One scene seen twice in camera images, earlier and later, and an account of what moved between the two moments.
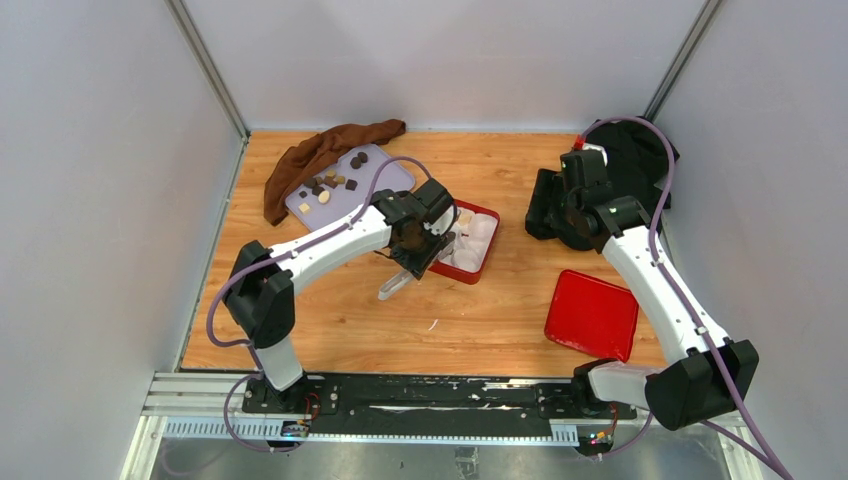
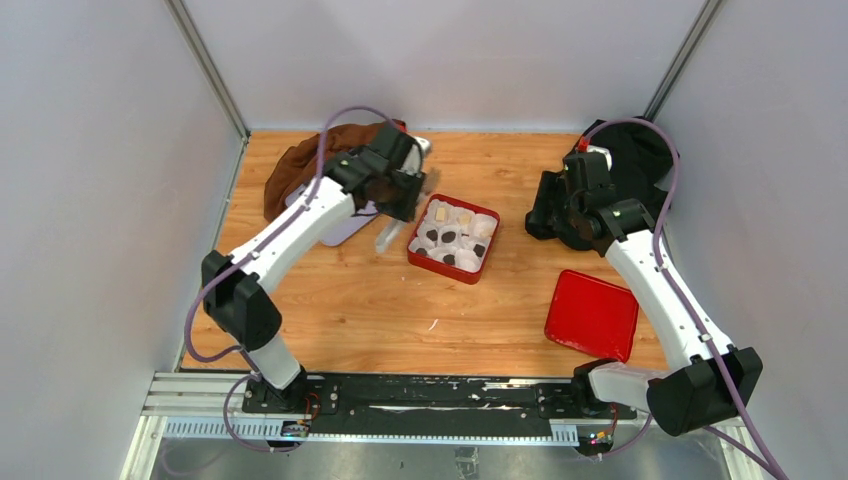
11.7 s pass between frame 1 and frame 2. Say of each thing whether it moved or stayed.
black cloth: stayed
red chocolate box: stayed
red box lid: stayed
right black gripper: stayed
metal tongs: moved
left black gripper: moved
